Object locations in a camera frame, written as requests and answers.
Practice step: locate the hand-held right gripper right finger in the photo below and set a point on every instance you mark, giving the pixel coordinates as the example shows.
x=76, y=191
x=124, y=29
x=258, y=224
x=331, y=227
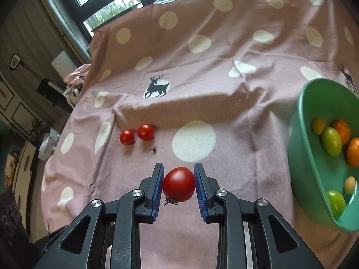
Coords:
x=200, y=193

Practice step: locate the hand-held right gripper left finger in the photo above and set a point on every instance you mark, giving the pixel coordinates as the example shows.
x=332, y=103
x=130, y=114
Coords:
x=158, y=190

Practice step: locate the red cherry tomato with stem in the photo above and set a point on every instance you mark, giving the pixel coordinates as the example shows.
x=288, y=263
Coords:
x=179, y=183

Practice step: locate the green bowl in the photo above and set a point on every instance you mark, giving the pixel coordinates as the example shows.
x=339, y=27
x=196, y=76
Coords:
x=308, y=151

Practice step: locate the green jujube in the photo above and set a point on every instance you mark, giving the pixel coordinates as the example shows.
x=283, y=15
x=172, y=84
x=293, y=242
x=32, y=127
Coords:
x=331, y=141
x=335, y=203

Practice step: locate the small tan longan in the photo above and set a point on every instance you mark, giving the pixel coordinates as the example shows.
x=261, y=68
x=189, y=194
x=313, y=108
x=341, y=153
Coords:
x=349, y=185
x=319, y=126

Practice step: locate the orange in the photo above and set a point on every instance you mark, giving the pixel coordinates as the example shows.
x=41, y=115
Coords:
x=353, y=151
x=342, y=130

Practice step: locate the loose dried tomato stem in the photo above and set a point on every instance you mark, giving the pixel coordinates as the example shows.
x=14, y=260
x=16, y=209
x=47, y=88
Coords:
x=153, y=150

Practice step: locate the printed paper bag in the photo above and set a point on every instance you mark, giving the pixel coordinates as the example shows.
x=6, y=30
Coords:
x=49, y=143

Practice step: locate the pink polka-dot blanket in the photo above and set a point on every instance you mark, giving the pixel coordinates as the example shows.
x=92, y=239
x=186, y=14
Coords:
x=224, y=75

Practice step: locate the pile of clothes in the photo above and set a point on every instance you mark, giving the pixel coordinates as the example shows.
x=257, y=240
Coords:
x=78, y=74

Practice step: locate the upright vacuum cleaner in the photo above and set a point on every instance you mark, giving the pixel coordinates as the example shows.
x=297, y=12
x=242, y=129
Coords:
x=47, y=88

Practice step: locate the white board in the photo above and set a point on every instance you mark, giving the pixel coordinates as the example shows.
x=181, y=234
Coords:
x=63, y=61

